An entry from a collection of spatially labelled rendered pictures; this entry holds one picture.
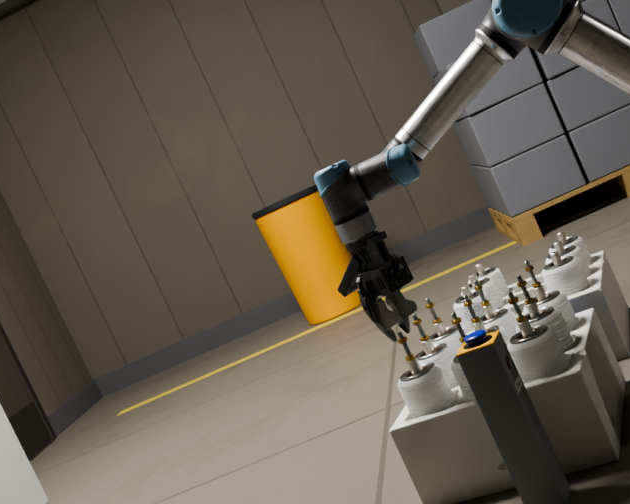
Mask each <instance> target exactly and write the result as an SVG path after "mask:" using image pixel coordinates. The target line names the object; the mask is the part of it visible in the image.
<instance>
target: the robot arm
mask: <svg viewBox="0 0 630 504"><path fill-rule="evenodd" d="M475 32H476V37H475V39H474V40H473V42H472V43H471V44H470V45H469V47H468V48H467V49H466V50H465V51H464V53H463V54H462V55H461V56H460V57H459V59H458V60H457V61H456V62H455V64H454V65H453V66H452V67H451V68H450V70H449V71H448V72H447V73H446V75H445V76H444V77H443V78H442V79H441V81H440V82H439V83H438V84H437V85H436V87H435V88H434V89H433V90H432V92H431V93H430V94H429V95H428V96H427V98H426V99H425V100H424V101H423V103H422V104H421V105H420V106H419V107H418V109H417V110H416V111H415V112H414V113H413V115H412V116H411V117H410V118H409V120H408V121H407V122H406V123H405V124H404V126H403V127H402V128H401V129H400V131H399V132H398V133H397V134H396V135H395V137H394V138H393V139H392V140H391V141H390V143H389V144H388V145H387V146H386V147H385V149H384V150H383V151H382V152H381V153H380V154H378V155H376V156H374V157H372V158H370V159H368V160H366V161H364V162H361V163H359V164H357V165H355V166H352V167H351V166H350V165H349V164H348V162H347V161H346V160H342V161H339V162H337V163H335V164H333V165H331V166H329V167H327V168H324V169H322V170H320V171H318V172H317V173H316V174H315V175H314V181H315V183H316V186H317V188H318V190H319V193H320V197H321V198H322V200H323V202H324V204H325V206H326V208H327V211H328V213H329V215H330V217H331V219H332V221H333V223H334V226H335V229H336V231H337V233H338V235H339V237H340V240H341V242H342V244H346V245H345V247H346V249H347V252H350V251H353V250H356V251H357V253H356V254H354V255H353V256H352V257H351V259H350V262H349V264H348V266H347V269H346V271H345V273H344V275H343V278H342V280H341V282H340V284H339V287H338V289H337V290H338V292H339V293H340V294H342V295H343V296H344V297H346V296H348V295H349V294H351V293H353V292H355V291H356V290H357V289H359V290H358V291H357V292H358V294H359V297H360V302H361V305H362V307H363V309H364V311H365V312H366V314H367V315H368V317H369V318H370V319H371V321H372V322H373V323H375V324H376V326H377V327H378V328H379V329H380V330H381V331H382V332H383V333H384V334H385V335H386V336H387V337H388V338H389V339H390V340H392V341H393V342H396V341H397V338H396V336H395V333H394V331H393V330H392V329H391V328H392V327H393V326H394V325H396V324H397V323H398V324H399V327H400V328H401V329H403V330H404V331H405V332H406V333H409V332H410V322H409V317H408V316H410V315H411V314H412V313H414V312H415V311H417V304H416V303H415V302H414V301H412V300H408V299H406V298H405V297H404V296H403V294H402V293H401V291H400V288H402V287H403V286H405V285H406V284H408V283H410V282H411V280H413V279H414V278H413V276H412V274H411V272H410V269H409V267H408V265H407V263H406V261H405V259H404V256H403V255H402V256H399V257H397V256H396V255H394V256H395V258H393V257H392V255H390V254H389V251H388V249H387V247H386V245H385V243H384V241H383V239H385V238H387V235H386V233H385V231H382V232H380V233H379V232H378V231H375V230H377V226H376V223H375V221H374V219H373V217H372V215H371V213H370V210H369V208H368V205H367V203H366V202H368V201H371V200H373V199H376V198H378V197H380V196H382V195H385V194H387V193H389V192H391V191H393V190H396V189H398V188H400V187H402V186H407V185H409V184H410V183H411V182H413V181H415V180H417V179H418V178H419V177H420V171H419V167H418V165H419V164H420V163H421V161H422V160H423V159H424V157H425V156H426V155H427V154H428V153H429V151H430V150H431V149H432V148H433V147H434V146H435V144H436V143H437V142H438V141H439V140H440V138H441V137H442V136H443V135H444V134H445V133H446V131H447V130H448V129H449V128H450V127H451V125H452V124H453V123H454V122H455V121H456V119H457V118H458V117H459V116H460V115H461V114H462V112H463V111H464V110H465V109H466V108H467V106H468V105H469V104H470V103H471V102H472V101H473V99H474V98H475V97H476V96H477V95H478V93H479V92H480V91H481V90H482V89H483V88H484V86H485V85H486V84H487V83H488V82H489V80H490V79H491V78H492V77H493V76H494V75H495V73H496V72H497V71H498V70H499V69H500V67H501V66H502V65H503V64H504V63H505V62H509V61H513V60H514V59H515V58H516V56H517V55H518V54H519V53H520V52H521V51H522V50H523V49H524V48H525V47H526V46H529V47H530V48H532V49H534V50H536V51H537V52H539V53H541V54H542V55H544V56H545V55H548V54H552V53H558V54H560V55H562V56H564V57H565V58H567V59H569V60H570V61H572V62H574V63H576V64H577V65H579V66H581V67H583V68H584V69H586V70H588V71H590V72H591V73H593V74H595V75H597V76H598V77H600V78H602V79H604V80H605V81H607V82H609V83H611V84H612V85H614V86H616V87H617V88H619V89H621V90H623V91H624V92H626V93H628V94H630V36H628V35H626V34H624V33H623V32H621V31H619V30H617V29H616V28H614V27H612V26H610V25H609V24H607V23H605V22H603V21H602V20H600V19H598V18H596V17H595V16H593V15H591V14H589V13H588V12H586V11H584V9H583V7H582V3H581V0H492V6H491V8H490V10H489V12H488V14H487V15H486V17H485V19H484V20H483V21H482V23H481V24H480V25H479V26H478V28H477V29H476V30H475ZM404 264H405V265H404ZM405 266H406V267H405ZM407 271H408V272H407ZM408 273H409V274H408ZM381 295H382V296H386V297H385V301H386V303H387V305H388V306H390V307H391V308H392V310H393V311H390V310H388V308H387V307H386V304H385V302H384V300H383V299H381V298H378V296H381ZM377 298H378V299H377ZM376 299H377V300H376Z"/></svg>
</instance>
